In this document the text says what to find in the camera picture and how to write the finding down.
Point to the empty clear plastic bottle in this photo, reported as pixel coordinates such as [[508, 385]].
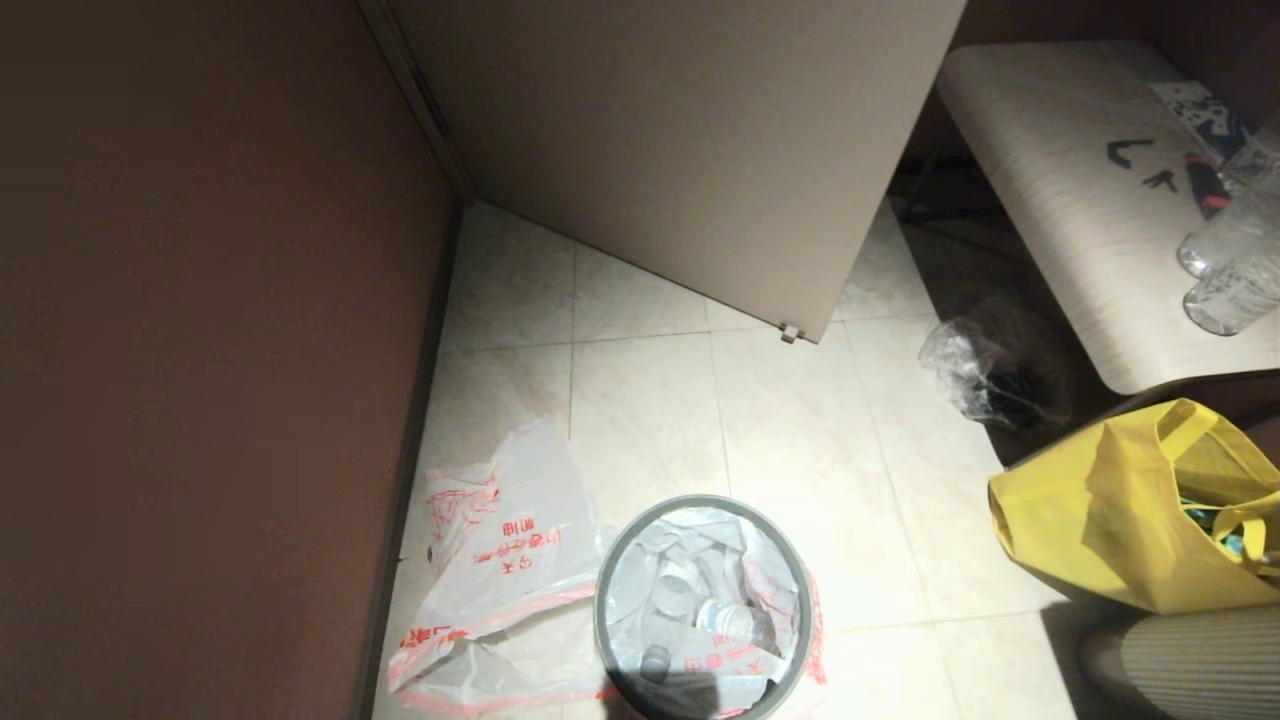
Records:
[[677, 595], [655, 662]]

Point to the beige door panel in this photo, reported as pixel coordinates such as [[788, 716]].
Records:
[[680, 150]]

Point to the large black allen key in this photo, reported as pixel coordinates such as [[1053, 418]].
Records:
[[1122, 157]]

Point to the clear bag with black contents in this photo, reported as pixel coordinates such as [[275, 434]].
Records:
[[985, 385]]

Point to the yellow fabric tote bag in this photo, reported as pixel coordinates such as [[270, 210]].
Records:
[[1100, 520]]

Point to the printed paper leaflet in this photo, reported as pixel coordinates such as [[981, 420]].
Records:
[[1195, 105]]

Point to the red black screwdriver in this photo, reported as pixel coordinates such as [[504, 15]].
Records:
[[1205, 185]]

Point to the light wood grain table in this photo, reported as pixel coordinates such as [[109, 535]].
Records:
[[1060, 200]]

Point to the small beige door stop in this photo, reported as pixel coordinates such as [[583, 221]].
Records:
[[790, 333]]

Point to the small black allen key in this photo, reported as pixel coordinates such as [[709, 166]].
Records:
[[1160, 181]]

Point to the clear bottle blue label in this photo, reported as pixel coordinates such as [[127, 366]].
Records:
[[735, 618]]

